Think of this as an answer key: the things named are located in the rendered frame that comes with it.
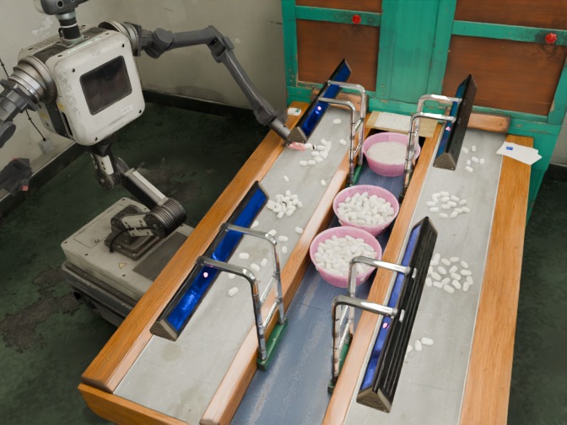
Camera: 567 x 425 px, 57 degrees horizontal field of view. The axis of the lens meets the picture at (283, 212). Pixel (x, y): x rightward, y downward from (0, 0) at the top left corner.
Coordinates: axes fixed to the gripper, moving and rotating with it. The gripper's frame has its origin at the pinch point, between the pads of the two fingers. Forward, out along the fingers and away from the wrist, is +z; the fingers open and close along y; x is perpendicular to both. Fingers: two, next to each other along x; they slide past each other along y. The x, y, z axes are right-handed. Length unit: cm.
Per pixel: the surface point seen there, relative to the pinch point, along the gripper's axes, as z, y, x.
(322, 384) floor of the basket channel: 41, -109, -24
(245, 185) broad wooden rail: -11.4, -35.1, 8.4
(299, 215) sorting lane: 12.0, -43.2, -7.6
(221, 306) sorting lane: 5, -97, -3
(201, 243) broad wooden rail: -12, -73, 9
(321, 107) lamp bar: -9.6, -12.2, -33.0
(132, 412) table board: 1, -140, 4
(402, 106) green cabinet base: 25, 43, -28
